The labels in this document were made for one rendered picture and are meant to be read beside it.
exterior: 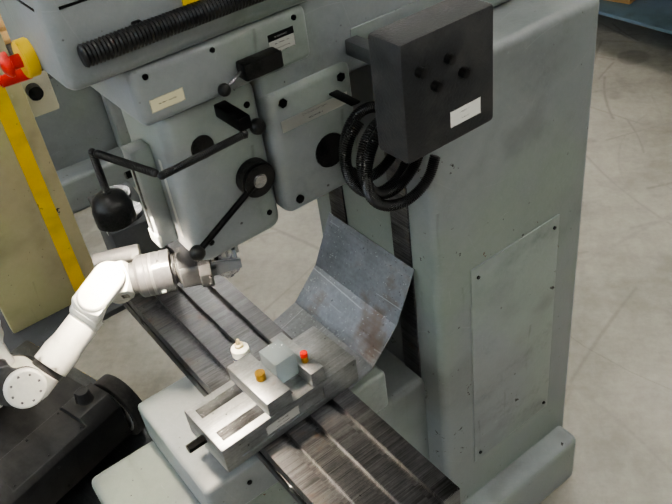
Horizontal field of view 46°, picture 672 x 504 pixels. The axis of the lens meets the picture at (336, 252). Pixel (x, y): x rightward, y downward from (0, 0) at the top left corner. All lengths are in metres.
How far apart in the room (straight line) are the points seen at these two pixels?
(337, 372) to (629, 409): 1.47
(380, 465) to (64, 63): 0.95
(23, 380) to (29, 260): 1.94
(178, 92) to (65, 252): 2.30
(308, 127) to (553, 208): 0.72
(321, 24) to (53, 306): 2.47
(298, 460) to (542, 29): 0.99
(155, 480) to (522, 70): 1.23
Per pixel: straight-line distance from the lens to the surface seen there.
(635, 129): 4.44
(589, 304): 3.30
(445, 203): 1.63
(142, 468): 2.00
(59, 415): 2.38
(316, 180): 1.52
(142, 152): 1.43
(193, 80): 1.31
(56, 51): 1.20
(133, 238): 2.08
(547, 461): 2.53
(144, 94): 1.28
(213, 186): 1.42
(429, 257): 1.71
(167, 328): 2.01
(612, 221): 3.75
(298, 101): 1.43
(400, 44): 1.21
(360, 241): 1.90
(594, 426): 2.88
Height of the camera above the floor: 2.21
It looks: 38 degrees down
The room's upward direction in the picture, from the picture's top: 9 degrees counter-clockwise
